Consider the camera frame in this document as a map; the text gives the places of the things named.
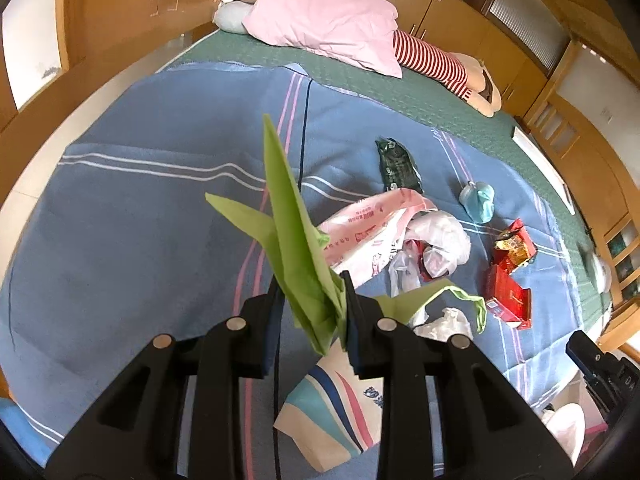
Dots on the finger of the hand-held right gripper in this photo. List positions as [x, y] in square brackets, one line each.
[610, 400]
[597, 362]

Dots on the green plastic bag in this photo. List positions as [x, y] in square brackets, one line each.
[295, 240]

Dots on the white plastic bag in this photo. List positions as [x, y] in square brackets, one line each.
[440, 235]

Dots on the white tissue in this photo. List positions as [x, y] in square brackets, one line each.
[445, 325]

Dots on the plush doll with striped shirt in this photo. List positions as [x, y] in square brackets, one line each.
[430, 57]

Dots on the yellow snack wrapper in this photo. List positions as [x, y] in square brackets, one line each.
[512, 247]

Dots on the blue striped bed sheet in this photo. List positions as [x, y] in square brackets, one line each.
[125, 220]

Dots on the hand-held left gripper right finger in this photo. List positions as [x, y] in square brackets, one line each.
[362, 330]

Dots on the white trash bin with bag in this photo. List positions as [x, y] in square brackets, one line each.
[565, 430]

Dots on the wooden bunk bed frame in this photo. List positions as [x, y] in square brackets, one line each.
[115, 5]

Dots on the green snack wrapper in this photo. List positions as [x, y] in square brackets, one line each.
[397, 165]

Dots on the white wall switch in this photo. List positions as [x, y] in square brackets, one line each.
[606, 113]

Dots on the green bed mat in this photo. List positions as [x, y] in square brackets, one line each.
[350, 85]

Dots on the striped paper bag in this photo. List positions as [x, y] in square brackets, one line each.
[325, 410]

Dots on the white massager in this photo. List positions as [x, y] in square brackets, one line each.
[597, 272]

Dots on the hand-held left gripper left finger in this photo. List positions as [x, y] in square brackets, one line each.
[260, 340]

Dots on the white framed board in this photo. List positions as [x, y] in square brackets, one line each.
[542, 167]

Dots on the small pale blue cushion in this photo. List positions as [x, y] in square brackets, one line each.
[230, 17]

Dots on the light blue face mask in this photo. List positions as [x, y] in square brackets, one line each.
[477, 200]

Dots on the pink printed plastic bag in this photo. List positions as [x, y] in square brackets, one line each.
[360, 225]

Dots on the red cigarette box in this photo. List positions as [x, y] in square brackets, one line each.
[507, 292]

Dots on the wooden wall cabinet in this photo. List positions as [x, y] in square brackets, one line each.
[450, 15]

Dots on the frosted glass panel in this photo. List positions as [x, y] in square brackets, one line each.
[525, 10]

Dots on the pink pillow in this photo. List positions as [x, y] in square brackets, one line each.
[325, 15]

